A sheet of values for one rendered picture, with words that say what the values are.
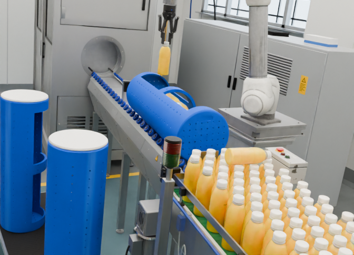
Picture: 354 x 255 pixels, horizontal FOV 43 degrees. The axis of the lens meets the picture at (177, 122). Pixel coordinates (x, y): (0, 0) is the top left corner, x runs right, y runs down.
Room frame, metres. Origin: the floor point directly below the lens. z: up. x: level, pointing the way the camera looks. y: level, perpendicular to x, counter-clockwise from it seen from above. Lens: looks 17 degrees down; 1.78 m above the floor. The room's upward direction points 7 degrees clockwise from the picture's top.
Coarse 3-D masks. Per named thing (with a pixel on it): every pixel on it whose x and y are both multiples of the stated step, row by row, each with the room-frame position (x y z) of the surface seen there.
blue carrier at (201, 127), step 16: (144, 80) 2.71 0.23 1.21; (160, 80) 2.91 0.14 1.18; (128, 96) 2.78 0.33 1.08; (144, 96) 2.54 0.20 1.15; (160, 96) 2.40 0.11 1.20; (176, 96) 2.77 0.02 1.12; (144, 112) 2.48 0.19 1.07; (160, 112) 2.28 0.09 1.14; (176, 112) 2.15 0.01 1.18; (192, 112) 2.07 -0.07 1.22; (208, 112) 2.09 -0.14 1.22; (160, 128) 2.24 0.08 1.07; (176, 128) 2.06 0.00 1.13; (192, 128) 2.06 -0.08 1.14; (208, 128) 2.09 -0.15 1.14; (224, 128) 2.13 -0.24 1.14; (192, 144) 2.06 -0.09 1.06; (208, 144) 2.10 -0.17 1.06; (224, 144) 2.14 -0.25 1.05
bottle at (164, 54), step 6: (162, 48) 2.78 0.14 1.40; (168, 48) 2.79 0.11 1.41; (162, 54) 2.77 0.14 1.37; (168, 54) 2.78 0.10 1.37; (162, 60) 2.77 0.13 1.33; (168, 60) 2.78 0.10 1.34; (162, 66) 2.77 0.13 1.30; (168, 66) 2.79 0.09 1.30; (162, 72) 2.77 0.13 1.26; (168, 72) 2.79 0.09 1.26
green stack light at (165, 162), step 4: (164, 152) 1.51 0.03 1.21; (164, 156) 1.51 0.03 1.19; (168, 156) 1.50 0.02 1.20; (172, 156) 1.50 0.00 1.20; (176, 156) 1.51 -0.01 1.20; (164, 160) 1.51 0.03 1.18; (168, 160) 1.50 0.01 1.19; (172, 160) 1.50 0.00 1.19; (176, 160) 1.51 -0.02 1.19; (164, 164) 1.50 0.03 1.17; (168, 164) 1.50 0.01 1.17; (172, 164) 1.50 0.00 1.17; (176, 164) 1.51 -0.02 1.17
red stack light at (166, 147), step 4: (164, 140) 1.53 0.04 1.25; (164, 144) 1.52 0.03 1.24; (168, 144) 1.50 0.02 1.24; (172, 144) 1.50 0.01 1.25; (176, 144) 1.50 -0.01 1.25; (180, 144) 1.51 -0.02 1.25; (164, 148) 1.51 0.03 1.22; (168, 148) 1.50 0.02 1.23; (172, 148) 1.50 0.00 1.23; (176, 148) 1.50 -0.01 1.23; (180, 148) 1.52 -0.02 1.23; (168, 152) 1.50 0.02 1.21; (172, 152) 1.50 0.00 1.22; (176, 152) 1.50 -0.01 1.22; (180, 152) 1.52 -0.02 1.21
